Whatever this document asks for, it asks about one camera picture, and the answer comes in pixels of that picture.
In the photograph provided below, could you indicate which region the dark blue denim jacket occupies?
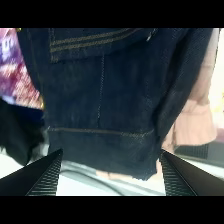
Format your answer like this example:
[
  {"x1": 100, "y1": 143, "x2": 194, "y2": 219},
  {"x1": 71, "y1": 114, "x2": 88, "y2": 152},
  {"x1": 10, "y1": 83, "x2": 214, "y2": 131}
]
[{"x1": 17, "y1": 27, "x2": 214, "y2": 181}]

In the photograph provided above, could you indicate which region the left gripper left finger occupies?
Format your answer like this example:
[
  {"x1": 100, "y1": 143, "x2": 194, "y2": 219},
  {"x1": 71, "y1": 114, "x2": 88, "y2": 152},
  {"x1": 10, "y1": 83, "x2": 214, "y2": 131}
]
[{"x1": 0, "y1": 148, "x2": 64, "y2": 197}]

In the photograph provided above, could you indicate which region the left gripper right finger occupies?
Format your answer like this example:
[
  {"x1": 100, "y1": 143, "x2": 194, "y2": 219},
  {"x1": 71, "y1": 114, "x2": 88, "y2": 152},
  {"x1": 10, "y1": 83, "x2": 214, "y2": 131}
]
[{"x1": 160, "y1": 149, "x2": 224, "y2": 197}]

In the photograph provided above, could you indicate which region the black garment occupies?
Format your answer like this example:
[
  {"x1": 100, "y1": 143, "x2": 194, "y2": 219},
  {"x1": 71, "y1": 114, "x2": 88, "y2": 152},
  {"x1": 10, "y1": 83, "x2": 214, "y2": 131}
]
[{"x1": 0, "y1": 97, "x2": 50, "y2": 167}]

